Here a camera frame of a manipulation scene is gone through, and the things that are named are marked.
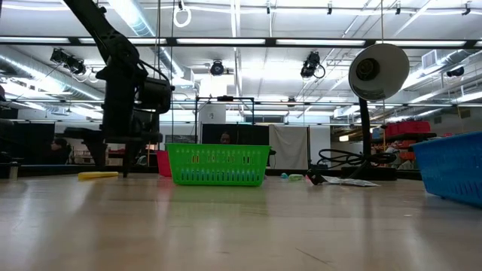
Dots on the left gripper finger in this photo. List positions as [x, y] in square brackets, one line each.
[129, 154]
[96, 152]

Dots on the yellow marker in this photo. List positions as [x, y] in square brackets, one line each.
[97, 175]

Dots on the thin blue marker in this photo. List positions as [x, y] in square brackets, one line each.
[284, 175]

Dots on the person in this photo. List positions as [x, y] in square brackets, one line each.
[226, 137]
[60, 148]

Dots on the red plastic basket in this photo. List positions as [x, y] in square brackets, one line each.
[163, 163]

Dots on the black ceiling spotlight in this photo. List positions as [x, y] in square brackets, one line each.
[310, 64]
[69, 62]
[217, 68]

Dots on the small grey cylinder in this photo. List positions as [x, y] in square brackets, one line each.
[13, 169]

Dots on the black beam with light strips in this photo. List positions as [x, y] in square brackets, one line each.
[171, 41]

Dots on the green plastic basket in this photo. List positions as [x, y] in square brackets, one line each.
[218, 165]

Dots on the white square pillar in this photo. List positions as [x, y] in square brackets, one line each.
[212, 113]

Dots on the black partition panel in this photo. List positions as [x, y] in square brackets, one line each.
[244, 133]

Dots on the grey hanging cloth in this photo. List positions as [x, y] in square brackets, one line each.
[289, 147]

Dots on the green marker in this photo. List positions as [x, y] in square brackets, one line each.
[296, 177]

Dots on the clear plastic packet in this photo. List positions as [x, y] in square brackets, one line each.
[350, 182]

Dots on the black desk lamp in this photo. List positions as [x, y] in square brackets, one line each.
[376, 71]

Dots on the red storage bins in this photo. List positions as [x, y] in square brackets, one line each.
[408, 128]

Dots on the black storage shelf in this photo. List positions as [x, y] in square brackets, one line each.
[414, 134]

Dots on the white ceiling vent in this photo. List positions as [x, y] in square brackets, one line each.
[431, 58]

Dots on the blue plastic basket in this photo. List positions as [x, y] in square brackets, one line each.
[452, 169]

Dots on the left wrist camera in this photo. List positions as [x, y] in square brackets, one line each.
[156, 94]

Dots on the black table frame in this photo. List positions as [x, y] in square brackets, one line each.
[56, 169]

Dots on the silver ventilation duct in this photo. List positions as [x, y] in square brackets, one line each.
[169, 62]
[19, 73]

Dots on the black background rig frame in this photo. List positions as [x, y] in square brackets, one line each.
[225, 98]

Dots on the black ceiling camera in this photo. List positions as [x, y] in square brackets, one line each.
[455, 71]

